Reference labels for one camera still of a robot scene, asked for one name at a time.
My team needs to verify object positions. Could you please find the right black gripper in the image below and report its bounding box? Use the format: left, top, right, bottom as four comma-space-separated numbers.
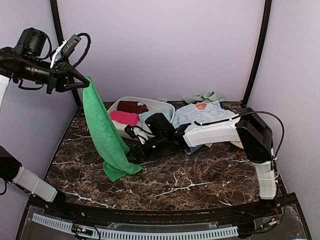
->
124, 133, 168, 164

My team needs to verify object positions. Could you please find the green microfiber towel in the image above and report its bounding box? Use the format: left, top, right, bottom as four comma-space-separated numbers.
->
82, 76, 143, 182

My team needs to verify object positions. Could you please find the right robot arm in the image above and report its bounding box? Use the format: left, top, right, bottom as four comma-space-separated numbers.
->
127, 108, 277, 217

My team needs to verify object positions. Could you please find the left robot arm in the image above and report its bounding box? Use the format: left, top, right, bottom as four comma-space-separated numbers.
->
0, 27, 91, 218

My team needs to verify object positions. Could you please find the white rolled towel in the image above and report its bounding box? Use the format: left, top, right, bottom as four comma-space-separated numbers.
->
112, 120, 127, 132

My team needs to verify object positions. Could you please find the pink rolled towel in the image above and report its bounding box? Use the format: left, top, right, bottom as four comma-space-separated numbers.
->
110, 111, 139, 127

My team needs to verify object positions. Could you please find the light blue rolled towel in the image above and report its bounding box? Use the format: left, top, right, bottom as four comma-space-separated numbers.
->
138, 111, 154, 123

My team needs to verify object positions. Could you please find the brown rolled towel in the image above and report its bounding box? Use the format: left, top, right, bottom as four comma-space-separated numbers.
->
117, 100, 149, 114

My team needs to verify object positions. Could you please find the white plastic basin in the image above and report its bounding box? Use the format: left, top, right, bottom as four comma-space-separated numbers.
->
107, 96, 176, 141

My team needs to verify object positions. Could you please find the light blue crumpled towel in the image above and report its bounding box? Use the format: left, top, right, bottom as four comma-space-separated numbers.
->
172, 101, 241, 154

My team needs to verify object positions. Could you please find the orange patterned cloth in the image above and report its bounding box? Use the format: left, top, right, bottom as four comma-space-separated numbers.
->
195, 102, 207, 111

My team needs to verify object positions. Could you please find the small circuit board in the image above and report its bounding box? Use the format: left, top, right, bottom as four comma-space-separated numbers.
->
71, 225, 94, 237

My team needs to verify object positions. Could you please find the sage green crumpled towel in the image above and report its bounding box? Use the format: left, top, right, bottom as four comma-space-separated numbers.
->
183, 91, 224, 104

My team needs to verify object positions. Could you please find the left camera black cable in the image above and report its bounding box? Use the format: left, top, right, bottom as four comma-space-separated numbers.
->
0, 32, 92, 76

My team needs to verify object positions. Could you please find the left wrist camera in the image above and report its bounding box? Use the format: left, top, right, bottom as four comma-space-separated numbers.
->
50, 34, 81, 69

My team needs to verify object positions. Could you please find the left black frame post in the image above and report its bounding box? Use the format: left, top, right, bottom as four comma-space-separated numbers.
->
49, 0, 83, 108

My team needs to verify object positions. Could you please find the black frame post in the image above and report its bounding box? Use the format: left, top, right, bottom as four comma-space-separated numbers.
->
49, 0, 83, 108
240, 0, 273, 108

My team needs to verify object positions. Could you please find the white slotted cable duct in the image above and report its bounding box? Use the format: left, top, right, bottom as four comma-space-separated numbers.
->
31, 213, 239, 240

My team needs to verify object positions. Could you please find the black front rail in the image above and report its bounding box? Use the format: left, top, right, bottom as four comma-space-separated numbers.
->
44, 193, 298, 225

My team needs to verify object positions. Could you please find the right black frame post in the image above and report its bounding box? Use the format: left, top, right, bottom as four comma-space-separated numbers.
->
240, 0, 273, 108

